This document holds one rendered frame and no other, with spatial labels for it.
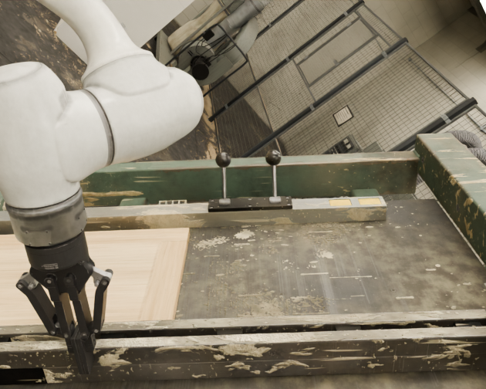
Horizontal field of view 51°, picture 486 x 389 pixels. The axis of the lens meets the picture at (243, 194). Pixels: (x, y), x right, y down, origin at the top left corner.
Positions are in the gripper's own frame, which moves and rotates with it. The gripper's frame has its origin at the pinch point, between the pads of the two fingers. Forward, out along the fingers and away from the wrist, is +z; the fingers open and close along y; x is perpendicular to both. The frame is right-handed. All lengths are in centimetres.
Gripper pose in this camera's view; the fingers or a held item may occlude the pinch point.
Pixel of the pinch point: (82, 350)
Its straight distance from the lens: 81.3
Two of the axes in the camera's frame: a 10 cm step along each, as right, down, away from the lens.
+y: 10.0, -0.4, -0.2
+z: 0.5, 8.9, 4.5
